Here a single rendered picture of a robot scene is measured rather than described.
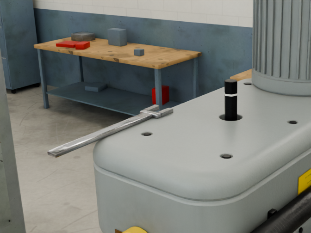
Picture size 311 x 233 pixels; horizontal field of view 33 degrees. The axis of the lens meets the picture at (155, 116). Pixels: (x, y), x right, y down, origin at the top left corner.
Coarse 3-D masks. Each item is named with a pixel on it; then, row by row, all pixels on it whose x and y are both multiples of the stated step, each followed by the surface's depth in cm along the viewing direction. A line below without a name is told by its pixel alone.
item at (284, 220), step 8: (304, 192) 78; (296, 200) 76; (304, 200) 76; (272, 208) 74; (288, 208) 74; (296, 208) 74; (304, 208) 75; (272, 216) 73; (280, 216) 72; (288, 216) 72; (296, 216) 73; (304, 216) 74; (264, 224) 70; (272, 224) 70; (280, 224) 71; (288, 224) 71; (296, 224) 73; (256, 232) 68; (264, 232) 68; (272, 232) 69; (280, 232) 70; (288, 232) 71
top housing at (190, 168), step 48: (240, 96) 97; (288, 96) 95; (96, 144) 79; (144, 144) 76; (192, 144) 76; (240, 144) 75; (288, 144) 76; (96, 192) 80; (144, 192) 71; (192, 192) 66; (240, 192) 67; (288, 192) 77
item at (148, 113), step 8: (144, 112) 88; (152, 112) 88; (160, 112) 88; (168, 112) 89; (128, 120) 84; (136, 120) 84; (144, 120) 86; (104, 128) 81; (112, 128) 81; (120, 128) 82; (88, 136) 78; (96, 136) 78; (104, 136) 79; (64, 144) 76; (72, 144) 76; (80, 144) 76; (48, 152) 74; (56, 152) 73; (64, 152) 74
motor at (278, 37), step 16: (256, 0) 97; (272, 0) 92; (288, 0) 91; (304, 0) 90; (256, 16) 98; (272, 16) 93; (288, 16) 92; (304, 16) 90; (256, 32) 99; (272, 32) 94; (288, 32) 92; (304, 32) 91; (256, 48) 100; (272, 48) 95; (288, 48) 93; (304, 48) 92; (256, 64) 101; (272, 64) 96; (288, 64) 94; (304, 64) 93; (256, 80) 101; (272, 80) 97; (288, 80) 95; (304, 80) 94; (304, 96) 95
